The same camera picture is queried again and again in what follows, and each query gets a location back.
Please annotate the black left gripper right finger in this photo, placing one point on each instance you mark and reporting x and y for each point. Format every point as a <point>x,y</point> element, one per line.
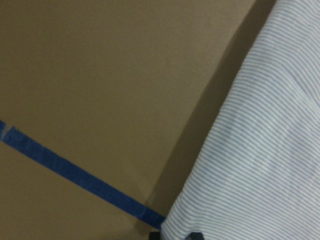
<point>195,236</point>

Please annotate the blue striped button shirt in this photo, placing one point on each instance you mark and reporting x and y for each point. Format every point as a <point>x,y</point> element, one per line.
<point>257,176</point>

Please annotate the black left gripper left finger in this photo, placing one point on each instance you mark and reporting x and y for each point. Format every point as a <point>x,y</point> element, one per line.
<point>155,235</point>

